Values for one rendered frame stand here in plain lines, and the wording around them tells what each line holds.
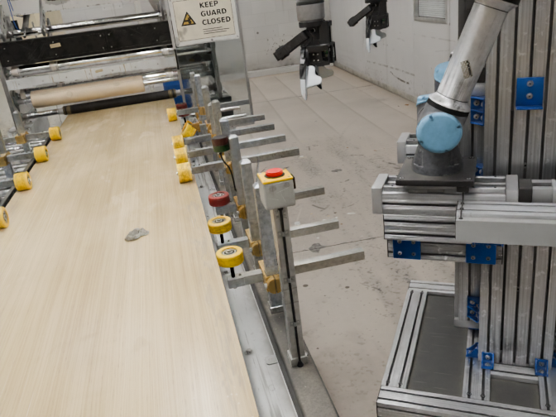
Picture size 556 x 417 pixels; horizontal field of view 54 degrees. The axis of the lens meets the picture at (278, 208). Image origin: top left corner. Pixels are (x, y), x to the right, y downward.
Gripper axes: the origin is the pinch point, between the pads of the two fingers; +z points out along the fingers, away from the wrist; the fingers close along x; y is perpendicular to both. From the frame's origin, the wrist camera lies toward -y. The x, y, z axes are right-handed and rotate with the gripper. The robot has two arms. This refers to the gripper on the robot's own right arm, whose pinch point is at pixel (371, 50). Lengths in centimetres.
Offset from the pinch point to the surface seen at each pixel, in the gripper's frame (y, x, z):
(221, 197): -46, -64, 41
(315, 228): -9, -67, 51
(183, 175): -69, -50, 38
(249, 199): -25, -83, 34
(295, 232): -15, -71, 51
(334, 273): -37, 39, 132
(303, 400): 9, -138, 62
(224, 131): -52, -41, 22
